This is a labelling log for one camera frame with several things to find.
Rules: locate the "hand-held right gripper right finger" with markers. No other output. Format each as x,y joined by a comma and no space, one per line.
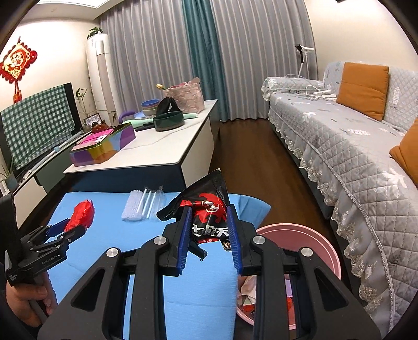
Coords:
233,242

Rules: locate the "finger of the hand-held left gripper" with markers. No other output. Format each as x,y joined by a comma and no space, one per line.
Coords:
73,233
57,227

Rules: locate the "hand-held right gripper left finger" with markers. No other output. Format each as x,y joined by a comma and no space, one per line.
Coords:
184,238

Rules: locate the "red wrapper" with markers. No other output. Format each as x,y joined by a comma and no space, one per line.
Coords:
249,309
290,300
81,214

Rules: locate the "black red snack packet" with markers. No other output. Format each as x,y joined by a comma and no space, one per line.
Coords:
209,212

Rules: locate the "pink plastic bin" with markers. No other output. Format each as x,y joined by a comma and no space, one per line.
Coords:
294,242

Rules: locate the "person's left hand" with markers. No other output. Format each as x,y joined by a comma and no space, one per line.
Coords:
23,300

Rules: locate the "white packet green print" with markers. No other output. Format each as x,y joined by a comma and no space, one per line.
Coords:
246,287

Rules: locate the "small clear plastic bottle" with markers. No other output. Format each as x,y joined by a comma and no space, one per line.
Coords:
159,197

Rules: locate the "clear plastic tube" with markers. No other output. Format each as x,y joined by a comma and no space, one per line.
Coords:
141,202
150,202

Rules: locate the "television cabinet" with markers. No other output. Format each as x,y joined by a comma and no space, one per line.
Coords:
45,176

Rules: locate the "blue table cover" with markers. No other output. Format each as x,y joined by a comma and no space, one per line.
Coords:
202,294

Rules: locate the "small potted plant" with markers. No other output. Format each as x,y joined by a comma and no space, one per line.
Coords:
8,176

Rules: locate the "colourful tin box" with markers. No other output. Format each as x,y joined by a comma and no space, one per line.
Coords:
104,150

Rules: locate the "pink paper box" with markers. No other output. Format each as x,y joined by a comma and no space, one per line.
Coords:
93,140

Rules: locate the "white marble coffee table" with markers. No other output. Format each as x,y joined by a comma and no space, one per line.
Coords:
156,147

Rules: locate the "television with checked cloth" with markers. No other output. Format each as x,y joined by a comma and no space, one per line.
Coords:
36,127

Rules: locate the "red teapot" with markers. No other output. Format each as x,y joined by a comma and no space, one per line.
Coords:
98,127

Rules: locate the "dark green bowl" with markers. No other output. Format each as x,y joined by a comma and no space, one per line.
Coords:
168,122

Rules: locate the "black remote control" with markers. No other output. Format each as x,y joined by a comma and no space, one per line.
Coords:
143,127

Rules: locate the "black television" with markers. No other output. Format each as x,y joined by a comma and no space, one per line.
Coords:
73,104

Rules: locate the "mint green mat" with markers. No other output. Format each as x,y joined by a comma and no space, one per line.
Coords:
137,121

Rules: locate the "bamboo plant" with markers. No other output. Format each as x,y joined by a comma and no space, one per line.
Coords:
83,101

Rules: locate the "beige bowl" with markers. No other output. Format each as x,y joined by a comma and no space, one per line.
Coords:
149,113

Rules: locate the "blue plate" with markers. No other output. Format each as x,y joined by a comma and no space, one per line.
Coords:
139,115

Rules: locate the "blue bowl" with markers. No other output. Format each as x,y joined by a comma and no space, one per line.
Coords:
150,102

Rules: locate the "pink fabric basket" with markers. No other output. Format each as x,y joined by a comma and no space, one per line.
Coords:
187,96

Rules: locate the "grey quilted sofa cover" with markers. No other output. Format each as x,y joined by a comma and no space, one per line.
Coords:
343,147

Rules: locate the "white standing air conditioner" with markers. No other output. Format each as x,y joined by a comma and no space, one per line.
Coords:
103,81

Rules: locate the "yellow artificial flower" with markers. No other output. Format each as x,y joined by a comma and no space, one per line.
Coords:
160,86

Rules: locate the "white power strip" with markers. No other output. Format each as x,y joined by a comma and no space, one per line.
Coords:
325,95

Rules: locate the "teal curtain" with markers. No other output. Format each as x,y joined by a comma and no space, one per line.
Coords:
205,59

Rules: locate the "grey curtain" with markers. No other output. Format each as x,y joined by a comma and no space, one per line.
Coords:
147,49
261,55

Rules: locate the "orange cushion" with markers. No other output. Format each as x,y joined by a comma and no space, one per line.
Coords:
362,90
408,153

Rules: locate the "green potted plant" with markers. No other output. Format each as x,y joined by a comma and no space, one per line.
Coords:
95,32

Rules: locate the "white floor lamp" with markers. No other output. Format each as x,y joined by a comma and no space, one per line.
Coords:
302,52

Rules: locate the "small photo frame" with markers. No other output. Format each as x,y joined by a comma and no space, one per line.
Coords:
90,119

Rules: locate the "red knot wall decoration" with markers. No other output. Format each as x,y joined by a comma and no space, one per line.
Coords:
16,62

